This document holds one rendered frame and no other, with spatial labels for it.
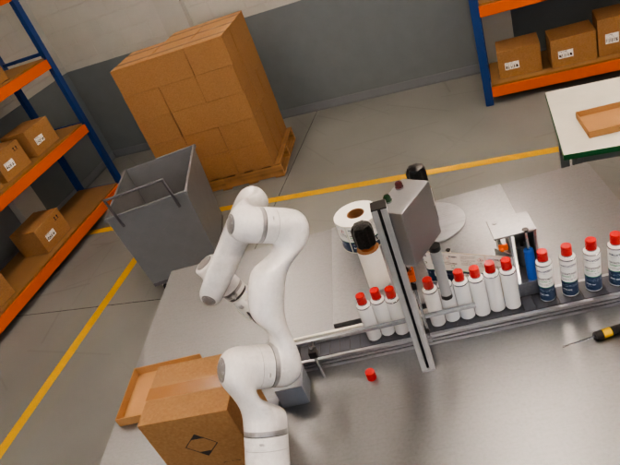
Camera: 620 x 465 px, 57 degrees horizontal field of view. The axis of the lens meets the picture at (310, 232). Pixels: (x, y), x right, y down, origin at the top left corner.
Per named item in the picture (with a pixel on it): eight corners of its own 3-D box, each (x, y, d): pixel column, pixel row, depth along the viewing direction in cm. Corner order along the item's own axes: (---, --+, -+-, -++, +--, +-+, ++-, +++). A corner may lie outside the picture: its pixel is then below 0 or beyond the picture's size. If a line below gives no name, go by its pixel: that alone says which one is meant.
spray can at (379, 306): (391, 324, 206) (376, 282, 196) (398, 332, 202) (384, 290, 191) (379, 330, 206) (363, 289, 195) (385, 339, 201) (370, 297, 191)
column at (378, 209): (433, 360, 193) (385, 198, 158) (435, 369, 190) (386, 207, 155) (420, 362, 194) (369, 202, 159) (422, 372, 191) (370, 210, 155)
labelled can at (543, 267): (553, 291, 194) (547, 244, 184) (558, 301, 190) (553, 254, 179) (537, 294, 195) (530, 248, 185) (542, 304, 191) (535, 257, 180)
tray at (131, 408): (203, 360, 232) (199, 352, 230) (191, 411, 211) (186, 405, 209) (138, 375, 238) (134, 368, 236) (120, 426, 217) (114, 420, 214)
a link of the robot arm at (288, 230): (236, 382, 159) (288, 377, 167) (252, 397, 149) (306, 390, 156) (245, 205, 157) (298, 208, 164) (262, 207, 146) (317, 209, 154)
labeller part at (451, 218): (458, 197, 258) (458, 195, 258) (472, 235, 233) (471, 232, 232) (391, 214, 264) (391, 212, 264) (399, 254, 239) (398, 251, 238)
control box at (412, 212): (442, 232, 173) (429, 180, 164) (416, 267, 164) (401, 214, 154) (412, 228, 180) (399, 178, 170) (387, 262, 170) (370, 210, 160)
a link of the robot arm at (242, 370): (295, 433, 150) (290, 341, 155) (229, 443, 142) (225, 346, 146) (277, 429, 161) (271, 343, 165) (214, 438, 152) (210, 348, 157)
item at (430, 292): (445, 315, 201) (433, 272, 191) (447, 326, 197) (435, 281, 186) (430, 318, 202) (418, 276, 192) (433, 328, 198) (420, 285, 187)
